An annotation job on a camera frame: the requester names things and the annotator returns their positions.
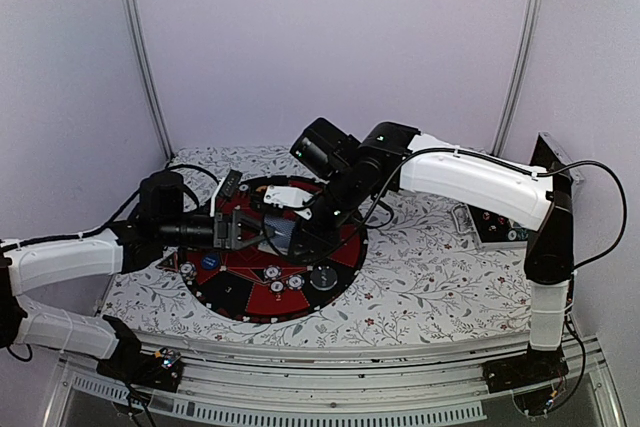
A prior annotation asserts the blue playing card deck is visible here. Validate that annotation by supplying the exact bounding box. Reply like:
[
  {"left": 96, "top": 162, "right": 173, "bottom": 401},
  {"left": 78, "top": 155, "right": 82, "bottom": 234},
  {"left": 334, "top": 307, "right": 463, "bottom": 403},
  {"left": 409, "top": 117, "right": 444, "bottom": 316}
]
[{"left": 265, "top": 215, "right": 296, "bottom": 255}]

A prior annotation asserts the round red black poker mat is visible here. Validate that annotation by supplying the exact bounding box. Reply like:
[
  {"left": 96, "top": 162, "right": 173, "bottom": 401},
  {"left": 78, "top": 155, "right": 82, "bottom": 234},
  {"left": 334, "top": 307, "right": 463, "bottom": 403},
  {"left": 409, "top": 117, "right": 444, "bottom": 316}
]
[{"left": 182, "top": 175, "right": 369, "bottom": 324}]

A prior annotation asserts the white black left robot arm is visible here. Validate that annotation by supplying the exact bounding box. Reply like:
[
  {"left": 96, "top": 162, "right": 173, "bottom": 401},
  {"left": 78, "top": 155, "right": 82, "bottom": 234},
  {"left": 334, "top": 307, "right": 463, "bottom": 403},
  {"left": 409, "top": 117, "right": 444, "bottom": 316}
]
[{"left": 1, "top": 170, "right": 274, "bottom": 386}]

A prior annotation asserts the right aluminium frame post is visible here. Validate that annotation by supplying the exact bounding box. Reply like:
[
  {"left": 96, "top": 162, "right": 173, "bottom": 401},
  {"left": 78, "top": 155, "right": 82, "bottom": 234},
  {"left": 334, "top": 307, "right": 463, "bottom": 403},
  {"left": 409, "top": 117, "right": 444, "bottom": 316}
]
[{"left": 490, "top": 0, "right": 543, "bottom": 157}]

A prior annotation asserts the aluminium poker chip case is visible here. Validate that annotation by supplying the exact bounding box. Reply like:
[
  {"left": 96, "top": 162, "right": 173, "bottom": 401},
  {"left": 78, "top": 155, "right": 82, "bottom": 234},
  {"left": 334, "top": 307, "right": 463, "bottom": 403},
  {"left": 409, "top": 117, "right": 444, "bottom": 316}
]
[{"left": 451, "top": 131, "right": 573, "bottom": 250}]

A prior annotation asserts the blue small blind button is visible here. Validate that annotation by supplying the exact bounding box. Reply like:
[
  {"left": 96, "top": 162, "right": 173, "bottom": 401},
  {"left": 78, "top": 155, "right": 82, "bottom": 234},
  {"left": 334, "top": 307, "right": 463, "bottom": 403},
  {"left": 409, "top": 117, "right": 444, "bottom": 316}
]
[{"left": 201, "top": 254, "right": 220, "bottom": 271}]

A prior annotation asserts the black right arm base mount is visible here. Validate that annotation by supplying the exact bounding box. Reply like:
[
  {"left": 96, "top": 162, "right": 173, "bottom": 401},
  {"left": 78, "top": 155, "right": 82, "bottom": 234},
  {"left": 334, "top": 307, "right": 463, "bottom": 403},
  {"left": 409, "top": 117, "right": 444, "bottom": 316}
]
[{"left": 481, "top": 340, "right": 587, "bottom": 418}]

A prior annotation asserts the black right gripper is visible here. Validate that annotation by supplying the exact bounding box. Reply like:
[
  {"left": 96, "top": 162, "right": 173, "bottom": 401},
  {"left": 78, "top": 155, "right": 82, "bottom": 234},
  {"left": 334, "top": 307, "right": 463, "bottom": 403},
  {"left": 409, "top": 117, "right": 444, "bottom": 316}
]
[{"left": 285, "top": 167, "right": 365, "bottom": 263}]

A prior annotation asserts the floral white table cloth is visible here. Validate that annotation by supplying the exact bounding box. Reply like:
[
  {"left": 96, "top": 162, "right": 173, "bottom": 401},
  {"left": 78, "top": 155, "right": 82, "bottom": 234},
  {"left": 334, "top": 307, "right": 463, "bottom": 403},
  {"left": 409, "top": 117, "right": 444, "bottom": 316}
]
[{"left": 102, "top": 144, "right": 560, "bottom": 348}]

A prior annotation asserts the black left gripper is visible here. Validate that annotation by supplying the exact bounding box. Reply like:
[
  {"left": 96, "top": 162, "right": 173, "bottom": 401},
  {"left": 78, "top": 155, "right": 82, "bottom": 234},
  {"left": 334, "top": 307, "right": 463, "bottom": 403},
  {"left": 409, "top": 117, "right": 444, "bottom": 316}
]
[{"left": 158, "top": 209, "right": 276, "bottom": 254}]

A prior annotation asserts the aluminium frame post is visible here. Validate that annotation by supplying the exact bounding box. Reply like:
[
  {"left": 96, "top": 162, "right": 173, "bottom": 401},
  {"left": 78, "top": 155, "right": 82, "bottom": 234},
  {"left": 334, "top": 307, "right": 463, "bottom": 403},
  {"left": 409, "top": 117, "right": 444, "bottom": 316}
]
[
  {"left": 490, "top": 0, "right": 543, "bottom": 157},
  {"left": 122, "top": 0, "right": 174, "bottom": 161}
]

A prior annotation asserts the left aluminium frame post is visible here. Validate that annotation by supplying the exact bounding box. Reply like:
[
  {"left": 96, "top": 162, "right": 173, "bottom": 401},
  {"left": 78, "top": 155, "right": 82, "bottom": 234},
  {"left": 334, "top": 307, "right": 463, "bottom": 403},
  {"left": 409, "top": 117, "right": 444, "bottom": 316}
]
[{"left": 122, "top": 0, "right": 174, "bottom": 161}]

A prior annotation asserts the aluminium front rail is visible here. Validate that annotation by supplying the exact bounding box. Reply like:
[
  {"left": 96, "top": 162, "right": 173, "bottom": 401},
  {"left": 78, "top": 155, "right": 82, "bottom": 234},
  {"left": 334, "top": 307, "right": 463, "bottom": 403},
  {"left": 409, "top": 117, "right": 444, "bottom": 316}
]
[{"left": 43, "top": 334, "right": 627, "bottom": 426}]

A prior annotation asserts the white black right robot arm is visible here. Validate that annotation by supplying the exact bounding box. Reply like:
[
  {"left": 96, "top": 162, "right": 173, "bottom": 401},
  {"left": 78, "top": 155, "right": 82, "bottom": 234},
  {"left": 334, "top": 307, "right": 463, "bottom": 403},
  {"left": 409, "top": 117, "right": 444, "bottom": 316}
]
[{"left": 288, "top": 118, "right": 578, "bottom": 388}]

